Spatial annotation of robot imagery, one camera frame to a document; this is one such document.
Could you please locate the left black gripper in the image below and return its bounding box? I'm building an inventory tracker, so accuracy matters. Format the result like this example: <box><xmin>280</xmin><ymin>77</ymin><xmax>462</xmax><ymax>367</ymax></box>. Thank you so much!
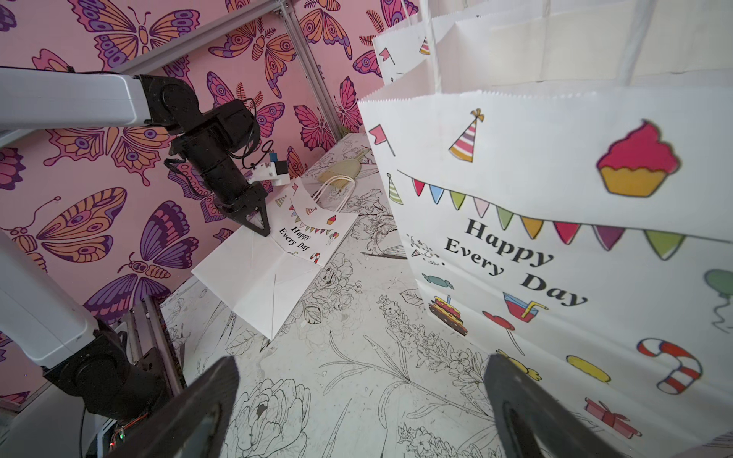
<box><xmin>164</xmin><ymin>131</ymin><xmax>271</xmax><ymax>237</ymax></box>

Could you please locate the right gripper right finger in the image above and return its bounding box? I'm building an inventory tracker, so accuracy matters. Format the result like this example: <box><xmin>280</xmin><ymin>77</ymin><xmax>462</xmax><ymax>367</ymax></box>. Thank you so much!
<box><xmin>484</xmin><ymin>354</ymin><xmax>620</xmax><ymax>457</ymax></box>

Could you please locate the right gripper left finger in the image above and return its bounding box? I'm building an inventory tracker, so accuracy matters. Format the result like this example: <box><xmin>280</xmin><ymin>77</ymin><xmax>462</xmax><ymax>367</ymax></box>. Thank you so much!
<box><xmin>109</xmin><ymin>357</ymin><xmax>240</xmax><ymax>458</ymax></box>

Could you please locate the white paper bag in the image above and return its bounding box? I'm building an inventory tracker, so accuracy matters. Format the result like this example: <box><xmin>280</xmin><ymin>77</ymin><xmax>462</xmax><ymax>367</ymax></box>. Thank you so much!
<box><xmin>193</xmin><ymin>175</ymin><xmax>358</xmax><ymax>340</ymax></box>
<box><xmin>360</xmin><ymin>1</ymin><xmax>732</xmax><ymax>457</ymax></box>
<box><xmin>373</xmin><ymin>22</ymin><xmax>431</xmax><ymax>85</ymax></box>

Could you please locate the tan straw hat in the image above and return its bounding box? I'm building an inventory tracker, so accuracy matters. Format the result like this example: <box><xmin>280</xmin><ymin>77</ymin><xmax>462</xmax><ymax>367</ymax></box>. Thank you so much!
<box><xmin>318</xmin><ymin>149</ymin><xmax>371</xmax><ymax>183</ymax></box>

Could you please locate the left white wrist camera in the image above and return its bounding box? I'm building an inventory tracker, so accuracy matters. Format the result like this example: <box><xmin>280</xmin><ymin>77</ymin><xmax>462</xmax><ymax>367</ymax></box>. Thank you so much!
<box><xmin>248</xmin><ymin>153</ymin><xmax>291</xmax><ymax>187</ymax></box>

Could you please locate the aluminium frame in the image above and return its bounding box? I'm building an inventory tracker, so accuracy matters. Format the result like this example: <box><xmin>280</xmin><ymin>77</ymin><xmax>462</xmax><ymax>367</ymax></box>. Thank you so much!
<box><xmin>111</xmin><ymin>0</ymin><xmax>345</xmax><ymax>141</ymax></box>

